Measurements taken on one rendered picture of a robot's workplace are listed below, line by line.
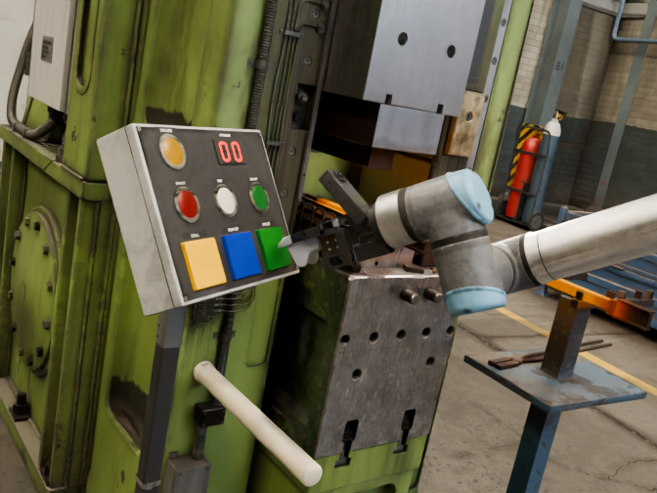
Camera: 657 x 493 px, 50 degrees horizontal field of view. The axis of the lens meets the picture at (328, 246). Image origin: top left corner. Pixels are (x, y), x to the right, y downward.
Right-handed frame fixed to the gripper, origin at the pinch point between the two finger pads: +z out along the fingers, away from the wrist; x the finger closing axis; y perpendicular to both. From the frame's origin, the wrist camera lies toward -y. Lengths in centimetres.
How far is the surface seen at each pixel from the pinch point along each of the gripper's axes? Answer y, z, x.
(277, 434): 35.2, 16.2, 4.3
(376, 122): -20.3, -8.7, 35.3
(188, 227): -5.2, 2.5, -21.1
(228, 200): -8.8, 2.1, -9.8
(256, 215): -5.6, 2.5, -2.3
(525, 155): -54, 124, 787
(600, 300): 32, -38, 65
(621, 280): 76, 8, 431
